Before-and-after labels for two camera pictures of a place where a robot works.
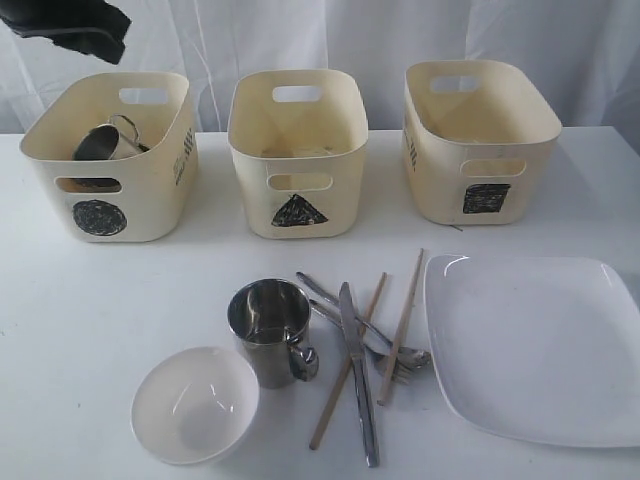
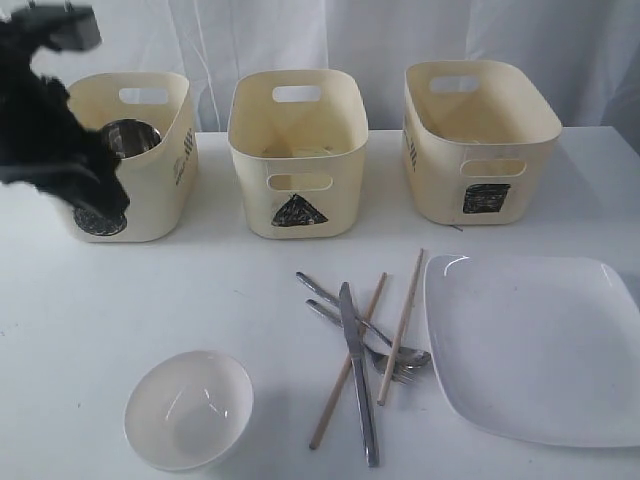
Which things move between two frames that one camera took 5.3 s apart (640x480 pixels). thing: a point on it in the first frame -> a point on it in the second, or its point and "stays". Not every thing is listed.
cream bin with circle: (141, 198) stays
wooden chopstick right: (400, 329) stays
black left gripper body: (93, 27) -> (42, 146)
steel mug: (271, 317) -> (132, 136)
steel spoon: (410, 357) stays
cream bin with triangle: (298, 138) stays
